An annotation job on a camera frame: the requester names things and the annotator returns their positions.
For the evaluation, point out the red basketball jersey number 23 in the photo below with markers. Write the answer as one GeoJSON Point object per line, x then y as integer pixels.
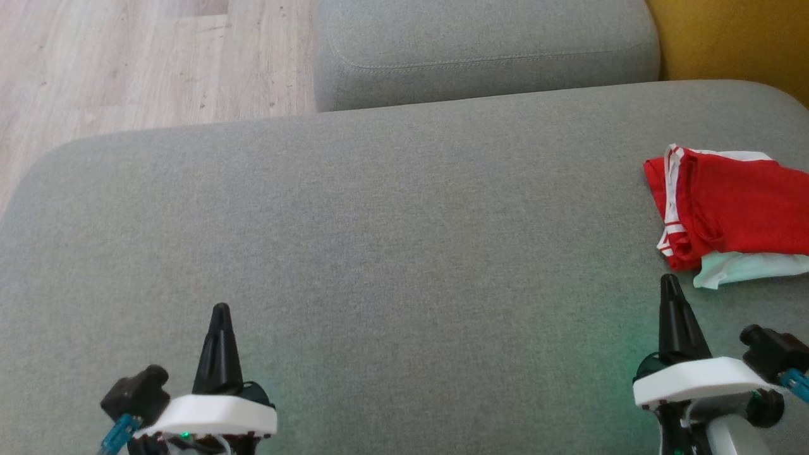
{"type": "Point", "coordinates": [746, 208]}

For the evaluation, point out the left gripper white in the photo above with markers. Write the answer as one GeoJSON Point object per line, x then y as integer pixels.
{"type": "Point", "coordinates": [215, 417]}

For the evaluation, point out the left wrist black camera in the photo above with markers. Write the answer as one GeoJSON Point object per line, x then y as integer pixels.
{"type": "Point", "coordinates": [136, 395]}

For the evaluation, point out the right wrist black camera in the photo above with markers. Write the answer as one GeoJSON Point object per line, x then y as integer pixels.
{"type": "Point", "coordinates": [771, 351]}

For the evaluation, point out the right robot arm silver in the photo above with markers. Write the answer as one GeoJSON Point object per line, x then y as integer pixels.
{"type": "Point", "coordinates": [720, 436]}

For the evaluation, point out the grey sofa back cushion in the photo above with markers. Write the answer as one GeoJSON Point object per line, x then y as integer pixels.
{"type": "Point", "coordinates": [486, 38]}

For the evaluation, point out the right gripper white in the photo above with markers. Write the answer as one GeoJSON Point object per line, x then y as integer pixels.
{"type": "Point", "coordinates": [695, 379]}

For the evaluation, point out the red shorts with white stripe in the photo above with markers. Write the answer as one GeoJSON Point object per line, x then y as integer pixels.
{"type": "Point", "coordinates": [746, 268]}

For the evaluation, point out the yellow cushion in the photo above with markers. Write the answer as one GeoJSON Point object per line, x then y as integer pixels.
{"type": "Point", "coordinates": [733, 38]}

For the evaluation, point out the wrist black camera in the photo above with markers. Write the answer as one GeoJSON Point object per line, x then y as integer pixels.
{"type": "Point", "coordinates": [771, 351]}
{"type": "Point", "coordinates": [136, 395]}

